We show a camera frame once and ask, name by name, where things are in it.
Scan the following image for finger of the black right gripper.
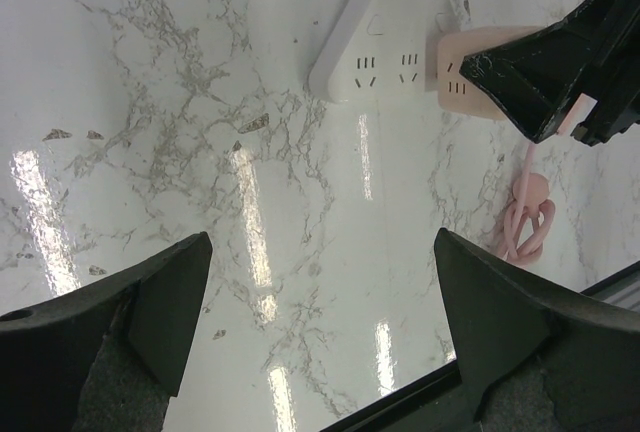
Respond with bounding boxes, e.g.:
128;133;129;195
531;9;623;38
459;0;639;146

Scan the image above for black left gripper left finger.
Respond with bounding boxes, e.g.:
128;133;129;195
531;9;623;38
1;232;212;431

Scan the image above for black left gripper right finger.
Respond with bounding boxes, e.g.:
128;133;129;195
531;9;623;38
434;229;639;431

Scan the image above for pink power strip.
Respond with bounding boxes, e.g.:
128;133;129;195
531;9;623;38
433;25;596;136

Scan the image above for white triangular power strip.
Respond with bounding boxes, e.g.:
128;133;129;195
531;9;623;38
308;0;454;104

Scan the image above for aluminium rail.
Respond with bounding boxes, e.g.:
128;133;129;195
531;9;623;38
582;271;640;312

